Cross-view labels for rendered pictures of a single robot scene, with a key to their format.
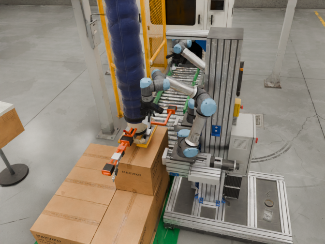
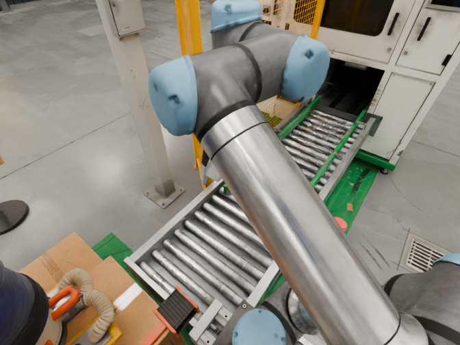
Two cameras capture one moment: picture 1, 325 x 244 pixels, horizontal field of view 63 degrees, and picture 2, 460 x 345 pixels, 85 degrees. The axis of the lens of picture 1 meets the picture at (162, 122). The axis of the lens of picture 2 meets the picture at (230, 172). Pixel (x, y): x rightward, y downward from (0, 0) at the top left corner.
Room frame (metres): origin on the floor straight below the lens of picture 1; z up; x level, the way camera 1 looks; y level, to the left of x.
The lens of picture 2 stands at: (2.06, -0.31, 1.92)
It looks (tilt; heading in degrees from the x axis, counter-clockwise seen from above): 45 degrees down; 21
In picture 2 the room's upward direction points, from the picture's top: straight up
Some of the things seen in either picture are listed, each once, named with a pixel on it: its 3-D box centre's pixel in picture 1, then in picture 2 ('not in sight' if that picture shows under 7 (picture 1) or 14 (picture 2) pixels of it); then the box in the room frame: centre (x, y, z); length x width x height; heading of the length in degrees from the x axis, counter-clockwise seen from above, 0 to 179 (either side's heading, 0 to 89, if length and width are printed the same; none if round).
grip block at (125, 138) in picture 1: (126, 140); not in sight; (1.78, 0.32, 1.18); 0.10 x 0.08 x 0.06; 71
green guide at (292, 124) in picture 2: (163, 81); (277, 134); (3.90, -0.06, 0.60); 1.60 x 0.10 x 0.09; 163
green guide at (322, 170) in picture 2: (196, 83); (337, 158); (3.75, -0.57, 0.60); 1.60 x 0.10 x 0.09; 163
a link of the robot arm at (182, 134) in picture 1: (184, 138); not in sight; (1.73, -0.18, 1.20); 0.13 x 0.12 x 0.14; 9
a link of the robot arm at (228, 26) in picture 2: (175, 41); (237, 42); (2.46, -0.17, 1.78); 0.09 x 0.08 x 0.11; 59
